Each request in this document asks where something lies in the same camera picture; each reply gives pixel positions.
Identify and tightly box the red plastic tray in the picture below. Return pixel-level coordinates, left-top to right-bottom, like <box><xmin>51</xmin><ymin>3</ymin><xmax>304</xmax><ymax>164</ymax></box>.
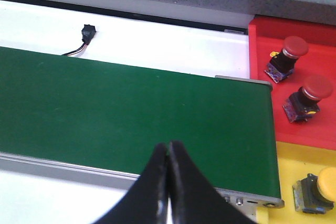
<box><xmin>248</xmin><ymin>16</ymin><xmax>335</xmax><ymax>150</ymax></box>

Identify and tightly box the green conveyor belt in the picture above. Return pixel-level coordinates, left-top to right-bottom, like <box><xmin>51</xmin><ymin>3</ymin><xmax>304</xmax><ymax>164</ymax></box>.
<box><xmin>1</xmin><ymin>47</ymin><xmax>281</xmax><ymax>198</ymax></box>

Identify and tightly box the black sensor with cable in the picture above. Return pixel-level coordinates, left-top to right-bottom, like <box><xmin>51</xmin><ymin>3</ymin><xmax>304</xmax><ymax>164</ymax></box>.
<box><xmin>62</xmin><ymin>24</ymin><xmax>97</xmax><ymax>56</ymax></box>

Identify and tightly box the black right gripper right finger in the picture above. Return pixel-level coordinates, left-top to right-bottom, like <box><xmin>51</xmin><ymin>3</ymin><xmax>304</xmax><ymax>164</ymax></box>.
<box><xmin>168</xmin><ymin>141</ymin><xmax>254</xmax><ymax>223</ymax></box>

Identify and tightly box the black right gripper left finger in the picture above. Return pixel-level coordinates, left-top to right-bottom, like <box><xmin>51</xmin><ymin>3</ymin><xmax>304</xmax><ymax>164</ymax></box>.
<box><xmin>95</xmin><ymin>143</ymin><xmax>168</xmax><ymax>223</ymax></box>

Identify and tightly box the yellow push button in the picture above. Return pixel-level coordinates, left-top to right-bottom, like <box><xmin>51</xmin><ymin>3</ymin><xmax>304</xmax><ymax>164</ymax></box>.
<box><xmin>292</xmin><ymin>167</ymin><xmax>335</xmax><ymax>214</ymax></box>

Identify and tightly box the yellow plastic tray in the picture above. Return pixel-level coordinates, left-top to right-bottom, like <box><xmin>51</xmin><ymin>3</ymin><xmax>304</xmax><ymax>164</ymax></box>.
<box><xmin>256</xmin><ymin>142</ymin><xmax>335</xmax><ymax>223</ymax></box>

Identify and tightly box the red mushroom push button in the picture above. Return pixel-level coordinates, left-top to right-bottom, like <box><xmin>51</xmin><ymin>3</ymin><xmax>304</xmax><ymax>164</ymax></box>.
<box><xmin>282</xmin><ymin>75</ymin><xmax>333</xmax><ymax>123</ymax></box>

